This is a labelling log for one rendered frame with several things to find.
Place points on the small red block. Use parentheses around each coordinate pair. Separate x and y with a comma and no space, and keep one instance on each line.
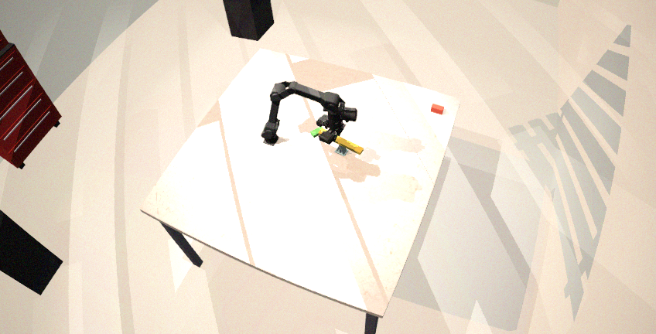
(436,108)

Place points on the yellow bar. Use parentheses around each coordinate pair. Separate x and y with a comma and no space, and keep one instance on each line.
(346,144)

